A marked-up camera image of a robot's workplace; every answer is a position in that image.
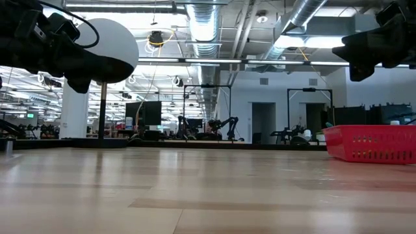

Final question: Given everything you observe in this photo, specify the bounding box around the red plastic basket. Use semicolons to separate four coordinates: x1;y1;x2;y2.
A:
322;124;416;164

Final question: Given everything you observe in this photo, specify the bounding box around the black computer monitor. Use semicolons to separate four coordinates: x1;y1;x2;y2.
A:
125;101;163;127

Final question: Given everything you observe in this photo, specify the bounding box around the silver ceiling air duct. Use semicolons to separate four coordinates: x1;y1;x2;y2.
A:
259;0;328;62
185;0;222;122

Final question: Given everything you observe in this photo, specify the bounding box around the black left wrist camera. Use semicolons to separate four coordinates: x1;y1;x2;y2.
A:
14;8;46;38

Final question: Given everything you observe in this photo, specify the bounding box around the black round lamp base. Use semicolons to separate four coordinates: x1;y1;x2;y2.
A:
71;137;129;150

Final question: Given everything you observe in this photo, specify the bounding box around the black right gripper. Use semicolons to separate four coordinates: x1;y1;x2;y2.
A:
333;1;416;82

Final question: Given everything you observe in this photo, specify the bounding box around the black lamp pole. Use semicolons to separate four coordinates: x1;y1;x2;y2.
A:
97;83;108;140

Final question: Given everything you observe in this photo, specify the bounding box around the black partition panel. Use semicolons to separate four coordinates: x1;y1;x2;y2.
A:
369;103;414;125
333;105;367;125

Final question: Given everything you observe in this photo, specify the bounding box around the long ceiling light bar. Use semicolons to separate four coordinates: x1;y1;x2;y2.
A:
138;57;416;68

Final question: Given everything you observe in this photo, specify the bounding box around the black ceiling-mounted device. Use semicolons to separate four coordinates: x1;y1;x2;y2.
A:
148;30;164;49

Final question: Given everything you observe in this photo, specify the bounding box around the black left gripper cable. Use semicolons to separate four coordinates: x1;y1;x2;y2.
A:
38;0;100;49

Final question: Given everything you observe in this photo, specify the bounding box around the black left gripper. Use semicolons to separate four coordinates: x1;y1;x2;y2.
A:
35;13;126;94

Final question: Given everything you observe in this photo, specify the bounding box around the black gantry frame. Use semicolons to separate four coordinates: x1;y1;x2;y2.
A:
183;83;233;141
287;87;334;131

